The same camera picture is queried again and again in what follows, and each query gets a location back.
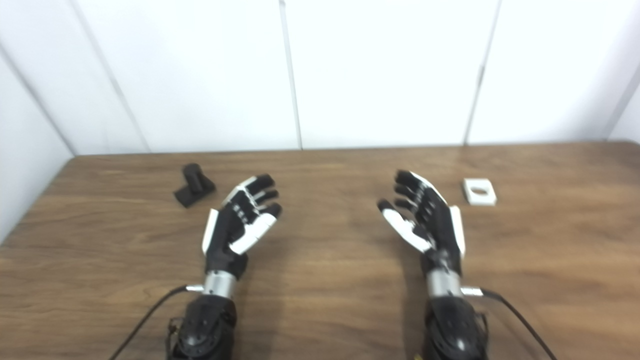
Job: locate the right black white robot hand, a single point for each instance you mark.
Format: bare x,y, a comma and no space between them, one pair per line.
436,220

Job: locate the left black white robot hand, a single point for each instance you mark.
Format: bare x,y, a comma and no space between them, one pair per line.
233,225

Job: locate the white square piece with hole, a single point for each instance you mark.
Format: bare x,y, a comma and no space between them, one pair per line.
480,197

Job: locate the black peg with base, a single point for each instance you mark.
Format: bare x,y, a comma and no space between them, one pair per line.
194,187

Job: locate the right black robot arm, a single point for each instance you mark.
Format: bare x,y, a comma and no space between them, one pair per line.
452,325

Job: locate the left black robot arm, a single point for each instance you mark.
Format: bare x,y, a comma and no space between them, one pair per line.
207,320

